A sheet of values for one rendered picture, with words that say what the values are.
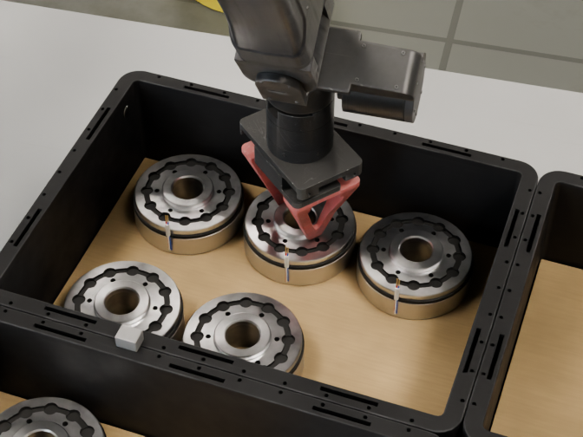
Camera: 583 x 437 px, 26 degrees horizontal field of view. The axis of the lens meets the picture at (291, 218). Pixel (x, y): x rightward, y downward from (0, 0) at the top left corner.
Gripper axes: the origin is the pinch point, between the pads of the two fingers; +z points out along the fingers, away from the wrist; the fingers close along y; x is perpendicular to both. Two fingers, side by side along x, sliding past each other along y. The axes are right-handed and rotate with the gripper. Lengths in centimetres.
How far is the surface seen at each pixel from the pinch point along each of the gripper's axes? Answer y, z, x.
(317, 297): -6.4, 4.1, 2.1
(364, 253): -6.5, 0.9, -2.8
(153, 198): 9.5, 0.9, 10.1
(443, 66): 89, 88, -92
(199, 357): -13.4, -6.0, 17.6
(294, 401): -20.7, -6.0, 13.5
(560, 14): 89, 88, -124
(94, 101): 42.1, 17.2, 2.4
